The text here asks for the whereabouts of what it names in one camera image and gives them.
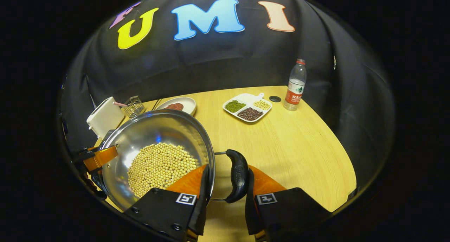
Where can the pile of red beans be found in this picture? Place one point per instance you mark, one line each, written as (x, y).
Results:
(174, 106)

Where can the white divided plate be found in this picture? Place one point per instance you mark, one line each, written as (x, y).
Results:
(248, 99)

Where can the white toaster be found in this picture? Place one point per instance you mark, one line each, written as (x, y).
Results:
(105, 117)

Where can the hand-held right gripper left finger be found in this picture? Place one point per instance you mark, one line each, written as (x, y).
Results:
(168, 210)

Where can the round white plate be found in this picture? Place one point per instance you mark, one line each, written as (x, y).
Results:
(188, 104)

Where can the clear water bottle red label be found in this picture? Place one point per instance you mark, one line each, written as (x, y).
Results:
(295, 90)

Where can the pink stick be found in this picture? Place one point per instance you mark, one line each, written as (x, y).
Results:
(119, 104)

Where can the large pile of soybeans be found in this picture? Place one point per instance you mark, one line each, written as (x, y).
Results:
(161, 168)

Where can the pile of green mung beans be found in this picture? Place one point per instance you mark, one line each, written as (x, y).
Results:
(235, 106)

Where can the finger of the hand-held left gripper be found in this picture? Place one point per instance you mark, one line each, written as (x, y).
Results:
(102, 157)

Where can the pile of dark beans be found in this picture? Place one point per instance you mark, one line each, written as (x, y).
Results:
(250, 114)

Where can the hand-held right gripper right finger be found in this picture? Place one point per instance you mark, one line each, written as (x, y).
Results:
(288, 208)

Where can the black table grommet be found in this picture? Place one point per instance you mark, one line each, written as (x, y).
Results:
(275, 99)

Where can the black backdrop cloth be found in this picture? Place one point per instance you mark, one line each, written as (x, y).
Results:
(211, 59)

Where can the small heap of soybeans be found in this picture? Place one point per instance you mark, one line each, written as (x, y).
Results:
(262, 105)

